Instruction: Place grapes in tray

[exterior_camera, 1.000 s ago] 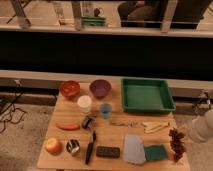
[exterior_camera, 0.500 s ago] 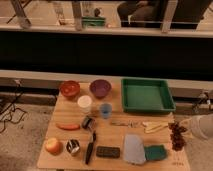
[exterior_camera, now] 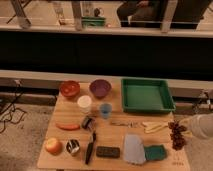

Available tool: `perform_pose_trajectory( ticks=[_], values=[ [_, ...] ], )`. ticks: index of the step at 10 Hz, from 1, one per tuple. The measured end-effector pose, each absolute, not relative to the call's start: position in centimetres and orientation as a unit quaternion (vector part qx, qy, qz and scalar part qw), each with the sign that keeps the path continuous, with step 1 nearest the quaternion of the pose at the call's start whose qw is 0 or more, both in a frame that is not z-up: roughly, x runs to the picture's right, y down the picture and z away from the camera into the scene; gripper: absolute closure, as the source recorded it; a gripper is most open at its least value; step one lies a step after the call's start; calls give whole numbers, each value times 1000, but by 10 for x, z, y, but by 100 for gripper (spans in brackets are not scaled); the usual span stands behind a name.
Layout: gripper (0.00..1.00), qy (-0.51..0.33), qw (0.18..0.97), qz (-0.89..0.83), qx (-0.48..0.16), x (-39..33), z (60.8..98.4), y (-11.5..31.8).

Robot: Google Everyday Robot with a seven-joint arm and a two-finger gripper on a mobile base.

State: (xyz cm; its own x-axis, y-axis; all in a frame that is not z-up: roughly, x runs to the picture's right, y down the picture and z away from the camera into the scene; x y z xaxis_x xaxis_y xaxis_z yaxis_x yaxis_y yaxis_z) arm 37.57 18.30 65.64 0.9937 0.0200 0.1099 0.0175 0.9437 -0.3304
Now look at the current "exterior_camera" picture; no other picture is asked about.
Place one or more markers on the grey blue cloth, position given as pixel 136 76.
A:
pixel 133 151

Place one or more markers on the black handled knife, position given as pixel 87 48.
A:
pixel 90 147

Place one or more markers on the red bowl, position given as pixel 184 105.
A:
pixel 69 89

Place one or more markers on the white plastic cup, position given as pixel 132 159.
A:
pixel 84 103

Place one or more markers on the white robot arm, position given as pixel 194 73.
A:
pixel 199 126

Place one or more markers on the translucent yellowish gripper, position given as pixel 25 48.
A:
pixel 186 128

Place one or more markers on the purple bowl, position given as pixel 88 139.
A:
pixel 100 88

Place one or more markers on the black sponge block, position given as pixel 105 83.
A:
pixel 109 152

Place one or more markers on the dark red grape bunch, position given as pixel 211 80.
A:
pixel 178 141

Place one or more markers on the red yellow apple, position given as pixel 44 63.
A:
pixel 53 146

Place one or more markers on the green box in background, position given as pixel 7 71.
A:
pixel 93 21

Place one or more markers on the green plastic tray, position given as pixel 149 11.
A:
pixel 146 96

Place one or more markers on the orange carrot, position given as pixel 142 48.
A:
pixel 69 127

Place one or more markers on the green scrubbing sponge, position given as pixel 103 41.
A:
pixel 155 152

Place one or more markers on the shiny metal cup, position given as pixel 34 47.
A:
pixel 73 147

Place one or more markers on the blue plastic cup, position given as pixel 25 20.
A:
pixel 105 110

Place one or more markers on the silver metal utensil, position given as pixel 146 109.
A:
pixel 131 124

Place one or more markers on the small metal can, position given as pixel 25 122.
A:
pixel 88 123

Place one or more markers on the peeled banana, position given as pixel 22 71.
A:
pixel 151 127

